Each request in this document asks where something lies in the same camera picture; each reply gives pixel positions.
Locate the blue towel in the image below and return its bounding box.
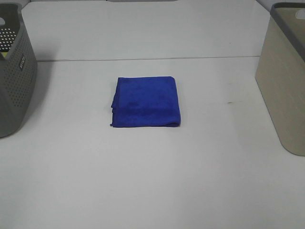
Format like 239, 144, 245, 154
111, 76, 181, 128

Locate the beige plastic basket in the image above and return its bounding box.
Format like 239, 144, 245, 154
255, 2, 305, 156

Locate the grey perforated plastic basket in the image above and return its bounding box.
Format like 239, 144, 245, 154
0, 3, 38, 137

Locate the yellow item inside grey basket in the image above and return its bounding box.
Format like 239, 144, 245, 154
0, 51, 9, 61

